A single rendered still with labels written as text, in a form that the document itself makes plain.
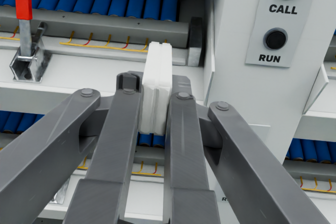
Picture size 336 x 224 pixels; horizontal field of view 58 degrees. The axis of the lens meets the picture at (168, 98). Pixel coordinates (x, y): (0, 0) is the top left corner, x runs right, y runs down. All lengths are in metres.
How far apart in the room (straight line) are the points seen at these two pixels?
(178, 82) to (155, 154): 0.28
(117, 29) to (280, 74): 0.17
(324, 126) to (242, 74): 0.11
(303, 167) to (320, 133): 0.13
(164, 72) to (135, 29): 0.18
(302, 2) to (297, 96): 0.09
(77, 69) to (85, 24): 0.05
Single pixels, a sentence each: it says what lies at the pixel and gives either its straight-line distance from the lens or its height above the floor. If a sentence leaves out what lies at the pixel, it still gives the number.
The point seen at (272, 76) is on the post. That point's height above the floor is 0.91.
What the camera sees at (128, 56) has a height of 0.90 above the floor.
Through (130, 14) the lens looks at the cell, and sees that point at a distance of 0.36.
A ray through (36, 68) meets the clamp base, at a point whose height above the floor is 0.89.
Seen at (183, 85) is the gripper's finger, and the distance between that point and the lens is 0.17.
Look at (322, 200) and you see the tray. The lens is 0.50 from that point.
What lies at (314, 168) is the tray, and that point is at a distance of 0.49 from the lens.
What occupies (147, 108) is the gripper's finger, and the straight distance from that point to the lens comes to 0.15.
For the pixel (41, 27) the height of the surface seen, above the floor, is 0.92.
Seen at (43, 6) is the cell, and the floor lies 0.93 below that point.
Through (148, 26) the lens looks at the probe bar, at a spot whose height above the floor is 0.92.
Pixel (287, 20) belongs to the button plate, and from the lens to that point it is 0.27.
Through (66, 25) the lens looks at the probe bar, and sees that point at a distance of 0.36.
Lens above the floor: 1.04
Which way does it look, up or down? 33 degrees down
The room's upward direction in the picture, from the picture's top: 5 degrees clockwise
